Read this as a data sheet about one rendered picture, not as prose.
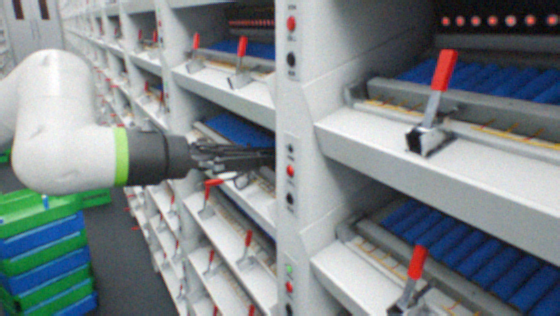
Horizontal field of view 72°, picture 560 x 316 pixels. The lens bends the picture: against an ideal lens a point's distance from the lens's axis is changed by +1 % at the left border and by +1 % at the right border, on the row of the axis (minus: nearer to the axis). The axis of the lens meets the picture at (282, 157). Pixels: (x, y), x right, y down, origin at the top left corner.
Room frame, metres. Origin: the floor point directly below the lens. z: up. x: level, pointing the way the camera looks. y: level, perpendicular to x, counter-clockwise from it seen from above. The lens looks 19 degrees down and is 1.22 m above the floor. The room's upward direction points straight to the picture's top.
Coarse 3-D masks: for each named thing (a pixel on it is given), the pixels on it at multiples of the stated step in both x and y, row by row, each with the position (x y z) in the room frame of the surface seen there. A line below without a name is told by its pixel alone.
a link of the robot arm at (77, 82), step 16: (32, 64) 0.57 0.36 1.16; (48, 64) 0.57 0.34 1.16; (64, 64) 0.58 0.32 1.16; (80, 64) 0.61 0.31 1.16; (16, 80) 0.57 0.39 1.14; (32, 80) 0.55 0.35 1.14; (48, 80) 0.55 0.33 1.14; (64, 80) 0.57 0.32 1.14; (80, 80) 0.59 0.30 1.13; (0, 96) 0.58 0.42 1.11; (16, 96) 0.56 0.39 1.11; (32, 96) 0.54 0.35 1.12; (48, 96) 0.54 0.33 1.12; (64, 96) 0.55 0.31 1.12; (80, 96) 0.57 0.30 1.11; (0, 112) 0.57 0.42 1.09; (16, 112) 0.57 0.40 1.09; (0, 128) 0.58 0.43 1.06; (0, 144) 0.60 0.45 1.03
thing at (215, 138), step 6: (198, 126) 1.05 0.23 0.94; (204, 126) 1.03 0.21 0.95; (192, 132) 1.06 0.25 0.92; (204, 132) 0.99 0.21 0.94; (210, 132) 0.98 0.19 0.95; (210, 138) 0.95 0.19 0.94; (216, 138) 0.93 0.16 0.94; (222, 138) 0.91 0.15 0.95; (264, 168) 0.71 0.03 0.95; (258, 174) 0.72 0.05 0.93; (264, 174) 0.69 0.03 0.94; (270, 174) 0.68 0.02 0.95; (252, 180) 0.71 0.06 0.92; (264, 180) 0.70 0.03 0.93; (270, 180) 0.67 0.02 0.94
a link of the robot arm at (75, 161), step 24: (24, 120) 0.51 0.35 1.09; (48, 120) 0.51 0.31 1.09; (72, 120) 0.52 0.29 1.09; (24, 144) 0.48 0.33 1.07; (48, 144) 0.48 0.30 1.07; (72, 144) 0.49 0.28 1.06; (96, 144) 0.51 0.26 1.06; (120, 144) 0.53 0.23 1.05; (24, 168) 0.47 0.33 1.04; (48, 168) 0.47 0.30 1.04; (72, 168) 0.48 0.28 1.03; (96, 168) 0.50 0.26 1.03; (120, 168) 0.52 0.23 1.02; (48, 192) 0.48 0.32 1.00; (72, 192) 0.50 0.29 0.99
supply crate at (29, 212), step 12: (0, 204) 1.39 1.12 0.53; (12, 204) 1.42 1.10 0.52; (24, 204) 1.46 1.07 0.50; (36, 204) 1.49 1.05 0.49; (60, 204) 1.39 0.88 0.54; (72, 204) 1.42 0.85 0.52; (0, 216) 1.39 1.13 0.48; (12, 216) 1.39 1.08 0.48; (24, 216) 1.39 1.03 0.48; (36, 216) 1.31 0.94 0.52; (48, 216) 1.35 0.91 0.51; (60, 216) 1.38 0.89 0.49; (0, 228) 1.22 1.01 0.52; (12, 228) 1.25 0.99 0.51; (24, 228) 1.28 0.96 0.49
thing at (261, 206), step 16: (192, 112) 1.10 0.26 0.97; (208, 112) 1.13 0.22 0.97; (224, 112) 1.15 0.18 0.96; (176, 128) 1.08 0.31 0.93; (192, 128) 1.08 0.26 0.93; (256, 128) 0.97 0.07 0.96; (224, 176) 0.77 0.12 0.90; (240, 192) 0.69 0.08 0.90; (256, 192) 0.68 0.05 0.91; (272, 192) 0.66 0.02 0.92; (256, 208) 0.62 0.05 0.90; (272, 208) 0.55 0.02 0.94; (272, 224) 0.57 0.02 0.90
